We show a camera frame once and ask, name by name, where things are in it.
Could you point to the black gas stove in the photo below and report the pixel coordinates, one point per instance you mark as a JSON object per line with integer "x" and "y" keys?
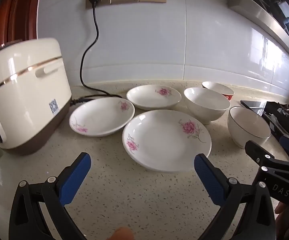
{"x": 282, "y": 115}

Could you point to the person's left hand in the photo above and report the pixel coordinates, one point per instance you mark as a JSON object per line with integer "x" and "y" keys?
{"x": 121, "y": 234}

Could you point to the large white floral plate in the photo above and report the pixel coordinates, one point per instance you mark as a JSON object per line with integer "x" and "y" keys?
{"x": 163, "y": 140}

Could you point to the large white bowl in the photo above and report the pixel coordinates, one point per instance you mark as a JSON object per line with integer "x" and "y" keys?
{"x": 207, "y": 108}

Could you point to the white floral deep plate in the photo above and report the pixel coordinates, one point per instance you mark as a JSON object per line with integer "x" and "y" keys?
{"x": 149, "y": 96}
{"x": 99, "y": 116}

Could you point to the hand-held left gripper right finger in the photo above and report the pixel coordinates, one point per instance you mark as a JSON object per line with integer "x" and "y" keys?
{"x": 209, "y": 177}

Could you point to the red and white bowl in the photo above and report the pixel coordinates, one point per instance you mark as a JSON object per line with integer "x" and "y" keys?
{"x": 220, "y": 88}

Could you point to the white gold-rimmed bowl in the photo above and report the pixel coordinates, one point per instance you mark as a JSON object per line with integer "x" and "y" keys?
{"x": 247, "y": 128}

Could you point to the cream rice cooker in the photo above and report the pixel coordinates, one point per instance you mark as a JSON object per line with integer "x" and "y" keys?
{"x": 27, "y": 87}

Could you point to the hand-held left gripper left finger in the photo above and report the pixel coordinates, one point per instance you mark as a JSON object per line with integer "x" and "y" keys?
{"x": 75, "y": 177}

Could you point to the person's right hand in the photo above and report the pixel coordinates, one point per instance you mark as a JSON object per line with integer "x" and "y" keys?
{"x": 280, "y": 208}

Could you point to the red wooden glass door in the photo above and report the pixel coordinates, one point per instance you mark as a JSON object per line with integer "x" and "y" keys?
{"x": 14, "y": 12}

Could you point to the steel range hood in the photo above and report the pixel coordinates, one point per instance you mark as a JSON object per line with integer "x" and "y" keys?
{"x": 267, "y": 12}

